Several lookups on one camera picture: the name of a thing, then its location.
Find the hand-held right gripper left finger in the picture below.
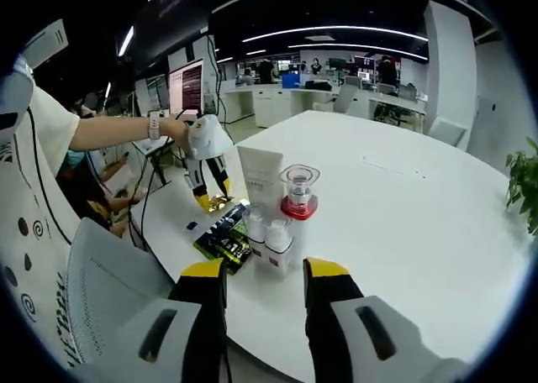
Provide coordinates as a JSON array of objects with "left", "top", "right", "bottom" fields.
[{"left": 125, "top": 259, "right": 230, "bottom": 383}]

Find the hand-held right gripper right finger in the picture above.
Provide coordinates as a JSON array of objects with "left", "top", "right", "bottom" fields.
[{"left": 303, "top": 256, "right": 425, "bottom": 383}]

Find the gold skincare sachet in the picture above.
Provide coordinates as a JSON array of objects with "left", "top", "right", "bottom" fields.
[{"left": 208, "top": 192, "right": 236, "bottom": 212}]

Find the white skincare tube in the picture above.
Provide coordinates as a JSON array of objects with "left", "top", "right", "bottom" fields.
[{"left": 236, "top": 145, "right": 285, "bottom": 210}]

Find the green black skincare sachet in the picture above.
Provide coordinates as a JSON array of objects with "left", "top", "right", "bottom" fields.
[{"left": 193, "top": 202, "right": 253, "bottom": 277}]

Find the small white skincare spray bottle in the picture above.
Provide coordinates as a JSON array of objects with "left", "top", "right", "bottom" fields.
[
  {"left": 263, "top": 218, "right": 295, "bottom": 278},
  {"left": 242, "top": 204, "right": 270, "bottom": 269}
]

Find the red collar skincare pump bottle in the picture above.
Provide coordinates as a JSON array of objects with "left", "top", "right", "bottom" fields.
[{"left": 278, "top": 163, "right": 322, "bottom": 270}]

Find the person's left hand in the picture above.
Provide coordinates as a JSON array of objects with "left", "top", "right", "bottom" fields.
[{"left": 161, "top": 117, "right": 193, "bottom": 148}]

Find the black legged standing desk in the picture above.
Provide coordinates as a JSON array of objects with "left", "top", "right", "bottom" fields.
[{"left": 129, "top": 105, "right": 219, "bottom": 186}]

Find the white wristwatch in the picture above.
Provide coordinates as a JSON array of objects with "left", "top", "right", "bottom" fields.
[{"left": 146, "top": 110, "right": 163, "bottom": 141}]

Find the long white counter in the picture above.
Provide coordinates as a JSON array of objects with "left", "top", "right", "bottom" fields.
[{"left": 224, "top": 87, "right": 337, "bottom": 128}]

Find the grey mesh office chair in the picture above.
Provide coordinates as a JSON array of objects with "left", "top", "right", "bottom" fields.
[{"left": 65, "top": 217, "right": 186, "bottom": 375}]

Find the black hanging monitor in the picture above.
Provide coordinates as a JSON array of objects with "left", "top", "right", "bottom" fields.
[{"left": 134, "top": 0, "right": 214, "bottom": 65}]

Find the short ceiling tube light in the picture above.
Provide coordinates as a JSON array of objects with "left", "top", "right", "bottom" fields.
[{"left": 118, "top": 24, "right": 135, "bottom": 57}]

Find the white printed shirt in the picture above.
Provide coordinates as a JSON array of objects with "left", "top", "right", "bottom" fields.
[{"left": 0, "top": 61, "right": 83, "bottom": 367}]

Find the long curved light strip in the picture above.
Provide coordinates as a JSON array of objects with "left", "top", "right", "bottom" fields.
[{"left": 242, "top": 24, "right": 430, "bottom": 44}]

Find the ceiling air conditioner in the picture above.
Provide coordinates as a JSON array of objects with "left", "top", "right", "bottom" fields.
[{"left": 20, "top": 19, "right": 70, "bottom": 69}]

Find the white chair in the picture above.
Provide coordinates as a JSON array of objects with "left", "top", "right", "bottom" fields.
[{"left": 428, "top": 116, "right": 470, "bottom": 151}]

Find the green potted plant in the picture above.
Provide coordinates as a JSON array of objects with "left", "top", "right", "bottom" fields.
[{"left": 504, "top": 137, "right": 538, "bottom": 233}]

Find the hanging black cable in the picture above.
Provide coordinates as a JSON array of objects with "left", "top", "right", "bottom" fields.
[{"left": 208, "top": 34, "right": 230, "bottom": 128}]

